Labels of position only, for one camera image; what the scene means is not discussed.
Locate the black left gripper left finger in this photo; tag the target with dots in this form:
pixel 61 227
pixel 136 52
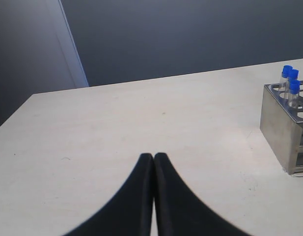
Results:
pixel 129 211

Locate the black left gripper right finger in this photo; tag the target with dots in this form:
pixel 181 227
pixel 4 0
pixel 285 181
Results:
pixel 179 212

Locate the blue capped test tube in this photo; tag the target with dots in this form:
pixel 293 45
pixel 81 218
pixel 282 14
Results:
pixel 292 75
pixel 284 76
pixel 293 95

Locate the stainless steel test tube rack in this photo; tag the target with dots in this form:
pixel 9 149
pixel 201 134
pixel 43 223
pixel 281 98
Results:
pixel 282 127

